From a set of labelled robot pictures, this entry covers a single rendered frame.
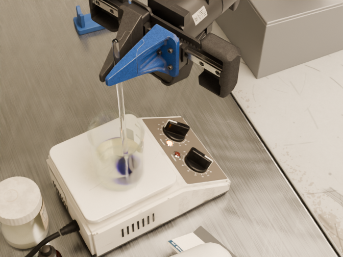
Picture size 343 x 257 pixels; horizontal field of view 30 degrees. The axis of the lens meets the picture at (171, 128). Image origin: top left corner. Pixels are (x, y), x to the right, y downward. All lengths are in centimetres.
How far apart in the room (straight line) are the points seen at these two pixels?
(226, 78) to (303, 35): 36
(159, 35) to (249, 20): 34
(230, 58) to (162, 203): 24
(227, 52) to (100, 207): 25
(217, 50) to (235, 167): 30
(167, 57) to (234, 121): 30
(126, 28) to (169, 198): 23
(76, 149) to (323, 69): 42
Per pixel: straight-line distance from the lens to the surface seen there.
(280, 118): 94
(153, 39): 63
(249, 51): 97
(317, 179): 89
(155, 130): 83
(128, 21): 64
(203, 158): 81
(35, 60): 102
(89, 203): 75
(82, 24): 104
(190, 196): 80
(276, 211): 85
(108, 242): 78
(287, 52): 97
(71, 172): 77
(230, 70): 62
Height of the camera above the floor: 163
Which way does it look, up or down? 53 degrees down
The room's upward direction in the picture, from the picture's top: 1 degrees clockwise
